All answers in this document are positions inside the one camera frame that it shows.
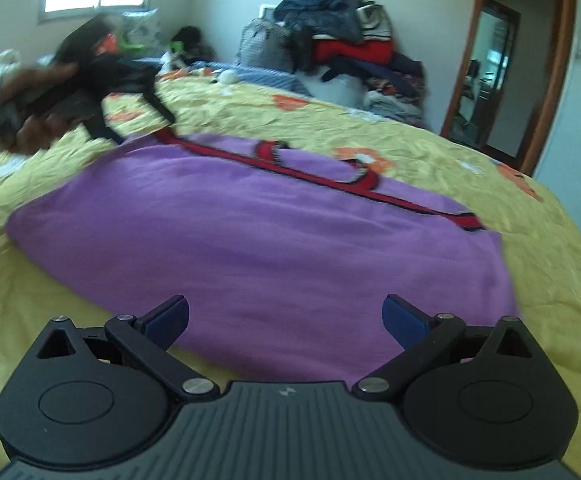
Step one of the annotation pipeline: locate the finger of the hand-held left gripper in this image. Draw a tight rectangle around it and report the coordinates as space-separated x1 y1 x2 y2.
138 77 177 126
78 105 125 147

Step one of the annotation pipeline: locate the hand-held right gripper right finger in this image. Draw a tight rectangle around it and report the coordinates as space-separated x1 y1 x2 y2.
351 295 547 401

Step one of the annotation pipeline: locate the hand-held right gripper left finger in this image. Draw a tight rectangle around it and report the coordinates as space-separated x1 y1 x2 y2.
32 294 220 401

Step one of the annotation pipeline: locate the purple shirt with red trim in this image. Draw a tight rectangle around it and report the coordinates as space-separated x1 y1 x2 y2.
6 129 521 386

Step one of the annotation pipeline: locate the pile of dark clothes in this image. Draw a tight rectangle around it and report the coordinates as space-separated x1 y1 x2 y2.
274 0 428 128

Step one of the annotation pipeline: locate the person's left hand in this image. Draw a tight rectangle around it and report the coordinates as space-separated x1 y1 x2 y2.
0 60 84 157

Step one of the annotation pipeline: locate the clear plastic bag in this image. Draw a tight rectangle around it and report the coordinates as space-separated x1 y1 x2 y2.
119 7 164 56

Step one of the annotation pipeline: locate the black and green object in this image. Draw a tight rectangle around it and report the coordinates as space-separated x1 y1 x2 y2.
168 25 217 63

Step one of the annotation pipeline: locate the blue striped cloth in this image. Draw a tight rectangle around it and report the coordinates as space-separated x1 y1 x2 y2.
190 59 316 98

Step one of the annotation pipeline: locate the grey checked bag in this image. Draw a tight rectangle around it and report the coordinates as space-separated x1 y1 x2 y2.
234 17 297 75

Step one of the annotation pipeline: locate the yellow floral bedspread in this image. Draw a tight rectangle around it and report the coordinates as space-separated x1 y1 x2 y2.
0 57 581 471

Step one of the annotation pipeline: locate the wooden door frame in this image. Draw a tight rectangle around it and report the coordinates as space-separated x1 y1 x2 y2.
439 0 579 177

